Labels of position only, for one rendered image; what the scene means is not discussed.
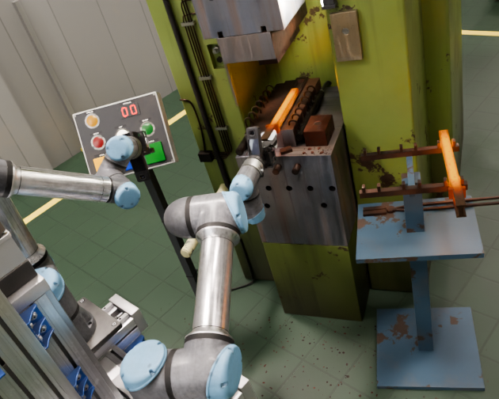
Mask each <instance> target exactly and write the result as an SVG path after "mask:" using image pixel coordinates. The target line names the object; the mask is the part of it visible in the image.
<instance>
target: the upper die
mask: <svg viewBox="0 0 499 399"><path fill-rule="evenodd" d="M306 15H307V6H306V2H304V3H303V4H302V5H301V7H300V8H299V10H298V11H297V13H296V14H295V16H294V17H293V18H292V19H291V21H290V22H289V23H288V25H287V27H286V28H285V29H284V30H277V31H271V32H267V30H266V29H265V30H264V31H263V32H259V33H253V34H246V35H240V36H228V37H223V35H221V37H220V38H217V42H218V45H219V50H220V53H221V56H222V59H223V64H228V63H242V62H250V61H258V60H266V59H276V58H277V57H278V55H279V54H280V53H281V51H282V50H283V48H284V46H285V45H286V43H287V42H288V41H289V40H290V38H291V36H292V35H293V33H294V32H295V30H296V29H297V28H298V27H299V25H300V23H301V22H302V20H303V18H304V17H305V16H306Z"/></svg>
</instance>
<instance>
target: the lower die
mask: <svg viewBox="0 0 499 399"><path fill-rule="evenodd" d="M299 79H305V80H304V82H303V84H302V85H301V87H300V89H299V91H298V93H297V94H296V96H295V98H294V100H293V102H292V103H291V105H290V107H289V109H288V110H287V112H286V114H285V116H284V118H283V119H282V121H281V123H280V125H279V130H280V132H279V133H277V147H286V146H291V147H297V146H298V144H299V141H298V140H296V138H295V135H296V133H297V127H296V123H295V122H293V121H292V122H290V125H288V121H289V120H296V121H297V122H298V124H299V127H300V120H299V117H298V116H293V119H292V118H291V115H292V114H294V113H295V109H296V108H298V103H299V102H300V101H301V100H300V99H301V97H303V94H304V92H305V91H307V87H308V86H314V87H315V89H316V92H318V91H319V90H320V89H321V88H322V87H321V82H320V78H308V77H303V78H296V79H295V80H291V81H285V83H279V84H276V85H275V87H274V89H275V92H273V90H272V92H271V94H272V97H270V96H268V100H269V102H268V103H267V101H265V108H263V105H262V107H261V112H262V113H260V111H259V112H258V114H257V116H258V119H256V117H255V118H254V120H253V121H254V125H253V124H252V123H251V124H250V126H249V127H260V129H261V133H263V132H265V130H266V127H265V125H266V124H270V123H271V122H272V120H273V118H274V116H275V115H276V113H277V112H278V110H279V108H280V106H281V105H282V104H283V102H284V100H285V98H286V97H287V95H288V94H289V92H290V90H291V89H292V88H293V86H294V84H295V83H296V81H297V80H299ZM308 90H310V91H311V92H312V93H313V95H314V89H313V88H312V87H310V88H308ZM306 96H307V97H309V98H310V102H311V103H312V97H311V94H310V93H306ZM303 102H306V103H307V107H308V109H309V101H308V99H307V98H303ZM299 107H300V108H303V110H304V112H305V115H306V114H307V112H306V106H305V104H300V105H299ZM296 113H298V114H300V115H301V117H302V121H303V111H302V110H300V109H298V110H297V111H296Z"/></svg>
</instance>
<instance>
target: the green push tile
mask: <svg viewBox="0 0 499 399"><path fill-rule="evenodd" d="M149 146H150V148H152V147H153V148H154V151H155V152H154V153H152V154H148V155H145V158H146V160H147V164H148V165H150V164H154V163H156V162H162V161H165V160H166V156H165V153H164V150H163V146H162V142H161V141H160V142H154V143H151V144H149Z"/></svg>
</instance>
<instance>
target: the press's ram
mask: <svg viewBox="0 0 499 399"><path fill-rule="evenodd" d="M304 2H305V0H192V4H193V7H194V10H195V12H196V17H197V20H198V22H199V26H200V30H201V32H202V36H203V38H204V40H208V39H215V38H220V37H221V35H223V37H228V36H240V35H246V34H253V33H259V32H263V31H264V30H265V29H266V30H267V32H271V31H277V30H284V29H285V28H286V27H287V25H288V23H289V22H290V21H291V19H292V18H293V17H294V16H295V14H296V13H297V11H298V10H299V8H300V7H301V5H302V4H303V3H304Z"/></svg>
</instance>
